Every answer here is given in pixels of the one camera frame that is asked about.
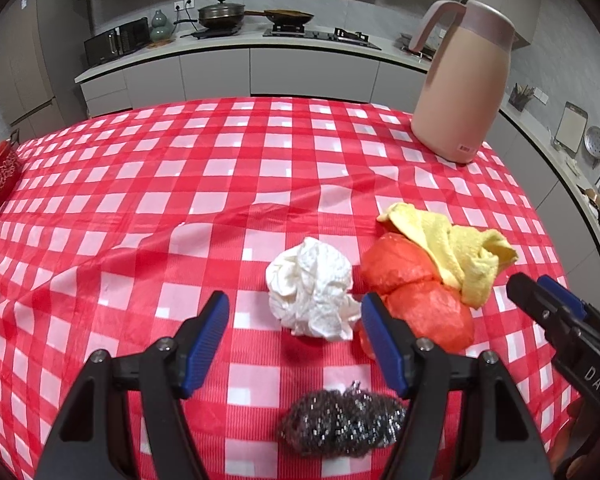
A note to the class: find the black microwave oven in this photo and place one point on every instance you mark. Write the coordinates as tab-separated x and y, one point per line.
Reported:
115	42

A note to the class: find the round metal strainer plate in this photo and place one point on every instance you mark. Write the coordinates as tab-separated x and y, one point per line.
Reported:
595	142

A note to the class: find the grey utensil holder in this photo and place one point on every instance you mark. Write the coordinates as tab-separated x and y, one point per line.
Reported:
520	99

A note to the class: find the black induction cooker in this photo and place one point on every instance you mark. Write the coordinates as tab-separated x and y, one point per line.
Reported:
215	33

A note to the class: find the black frying pan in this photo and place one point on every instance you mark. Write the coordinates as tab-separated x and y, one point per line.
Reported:
290	16

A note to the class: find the pink thermos jug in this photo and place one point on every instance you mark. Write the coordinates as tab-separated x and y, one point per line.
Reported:
460	85

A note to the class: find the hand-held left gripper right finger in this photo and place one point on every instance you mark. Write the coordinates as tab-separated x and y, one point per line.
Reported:
385	345

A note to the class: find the green ceramic vase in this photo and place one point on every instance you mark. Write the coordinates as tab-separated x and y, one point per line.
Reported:
161	30

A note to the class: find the black gas stove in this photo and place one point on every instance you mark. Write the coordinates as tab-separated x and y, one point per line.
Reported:
320	37

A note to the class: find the grey refrigerator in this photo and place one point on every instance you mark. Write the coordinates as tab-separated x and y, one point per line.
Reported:
30	60

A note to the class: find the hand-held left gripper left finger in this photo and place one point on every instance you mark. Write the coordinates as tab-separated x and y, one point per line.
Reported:
207	345

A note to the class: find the yellow cloth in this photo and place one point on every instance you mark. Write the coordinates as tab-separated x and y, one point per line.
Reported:
470	255

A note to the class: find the orange plastic bag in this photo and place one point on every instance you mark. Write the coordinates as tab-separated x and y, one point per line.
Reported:
430	310

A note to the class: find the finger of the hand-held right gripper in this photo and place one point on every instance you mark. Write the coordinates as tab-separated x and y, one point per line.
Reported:
562	296
540	310

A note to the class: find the steel wool scrubber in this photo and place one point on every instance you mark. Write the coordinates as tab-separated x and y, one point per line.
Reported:
335	420

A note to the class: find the person's right hand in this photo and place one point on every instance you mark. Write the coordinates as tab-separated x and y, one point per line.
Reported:
574	467

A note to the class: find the white wall outlet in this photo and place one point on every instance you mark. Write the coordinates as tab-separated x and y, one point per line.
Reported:
541	96
183	4

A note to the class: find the white paper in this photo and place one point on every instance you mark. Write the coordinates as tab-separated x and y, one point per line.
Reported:
310	285

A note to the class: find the metal pot with lid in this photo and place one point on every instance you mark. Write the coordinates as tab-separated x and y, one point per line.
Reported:
221	15

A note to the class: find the red checkered tablecloth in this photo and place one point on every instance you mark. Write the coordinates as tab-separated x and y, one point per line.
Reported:
180	185

